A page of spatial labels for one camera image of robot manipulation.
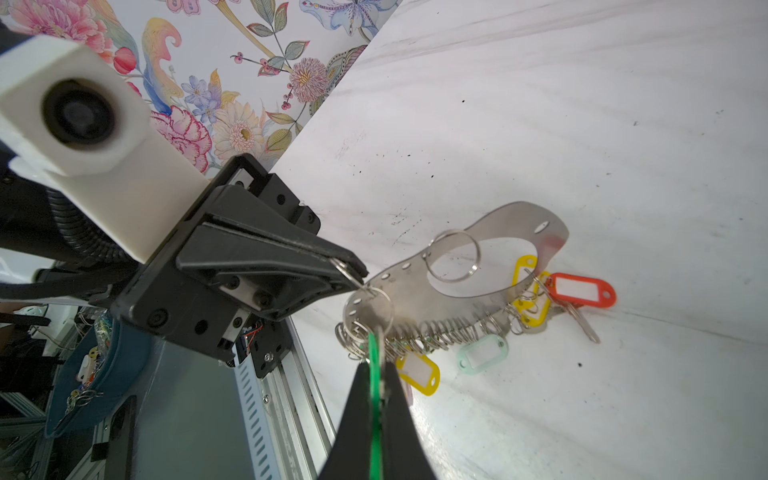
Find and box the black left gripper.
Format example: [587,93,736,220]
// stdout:
[110,154,368,363]

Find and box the red plastic key tag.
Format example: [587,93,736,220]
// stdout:
[546,273,617,309]

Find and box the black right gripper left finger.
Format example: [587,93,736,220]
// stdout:
[318,362,373,480]

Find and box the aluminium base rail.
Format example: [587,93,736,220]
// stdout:
[233,319,336,479]

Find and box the silver metal keyring with keys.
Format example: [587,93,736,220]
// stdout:
[335,201,584,361]

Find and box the pale mint plastic key tag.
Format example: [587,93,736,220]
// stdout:
[456,334,509,375]

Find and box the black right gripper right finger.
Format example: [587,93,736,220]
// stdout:
[381,362,435,480]

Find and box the green plastic key tag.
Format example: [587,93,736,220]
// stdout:
[368,327,385,480]

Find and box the yellow plastic key tag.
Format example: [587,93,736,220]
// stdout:
[395,352,441,396]
[512,255,552,333]

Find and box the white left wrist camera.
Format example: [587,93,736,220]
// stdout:
[1,30,208,263]

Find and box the teal tray with key tags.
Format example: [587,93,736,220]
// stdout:
[44,312,152,438]

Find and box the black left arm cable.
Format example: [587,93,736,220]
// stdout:
[0,179,139,301]

